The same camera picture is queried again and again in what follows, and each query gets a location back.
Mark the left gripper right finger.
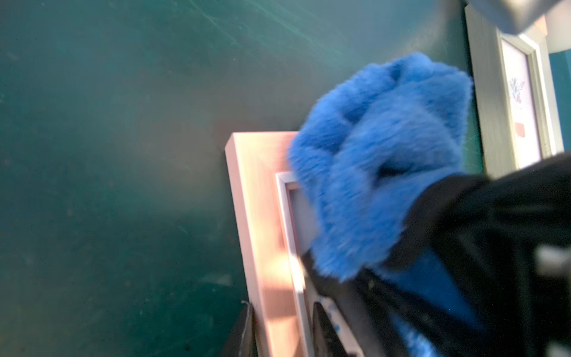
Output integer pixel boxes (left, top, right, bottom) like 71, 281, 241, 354
312, 302, 349, 357

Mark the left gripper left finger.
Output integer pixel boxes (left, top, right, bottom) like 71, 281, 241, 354
218, 302, 255, 357

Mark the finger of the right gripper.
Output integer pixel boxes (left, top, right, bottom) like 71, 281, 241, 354
301, 251, 444, 356

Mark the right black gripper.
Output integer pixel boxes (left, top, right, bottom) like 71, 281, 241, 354
383, 153, 570, 356

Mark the pink picture frame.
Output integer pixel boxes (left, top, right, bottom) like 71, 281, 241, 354
224, 131, 367, 357

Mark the blue and grey cloth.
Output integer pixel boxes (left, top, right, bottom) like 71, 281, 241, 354
288, 53, 483, 327

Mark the green picture frame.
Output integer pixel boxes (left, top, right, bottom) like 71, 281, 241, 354
465, 4, 564, 177

